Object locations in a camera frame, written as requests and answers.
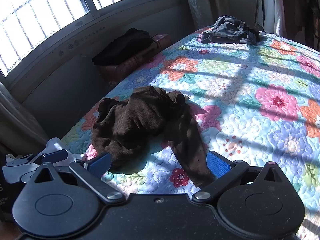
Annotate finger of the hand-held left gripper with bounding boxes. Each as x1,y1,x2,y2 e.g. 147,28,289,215
2,149,68,171

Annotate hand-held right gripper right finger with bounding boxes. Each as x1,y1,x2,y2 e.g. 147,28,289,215
191,151,285,204

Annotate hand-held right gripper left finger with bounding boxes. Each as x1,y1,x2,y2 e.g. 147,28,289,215
32,152,126,205

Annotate brown knit garment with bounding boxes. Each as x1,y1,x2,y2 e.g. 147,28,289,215
91,85,215,188

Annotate grey crumpled clothes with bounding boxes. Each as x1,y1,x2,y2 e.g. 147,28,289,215
200,16,260,45

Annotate white cloth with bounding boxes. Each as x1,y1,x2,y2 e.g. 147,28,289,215
41,137,77,162

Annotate grey curtain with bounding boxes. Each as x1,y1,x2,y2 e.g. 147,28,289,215
0,80,49,157

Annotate floral quilt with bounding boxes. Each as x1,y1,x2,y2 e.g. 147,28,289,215
61,25,320,240

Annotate black folded cloth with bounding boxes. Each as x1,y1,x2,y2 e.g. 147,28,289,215
92,27,154,65

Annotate barred window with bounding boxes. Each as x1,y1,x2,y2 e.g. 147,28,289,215
0,0,173,78

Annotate white hanging garment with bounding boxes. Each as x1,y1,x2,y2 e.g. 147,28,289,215
260,0,286,38

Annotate sheer lace curtain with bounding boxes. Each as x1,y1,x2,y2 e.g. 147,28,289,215
182,0,218,28

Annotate brown hanging garments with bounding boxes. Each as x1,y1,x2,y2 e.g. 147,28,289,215
282,0,320,49

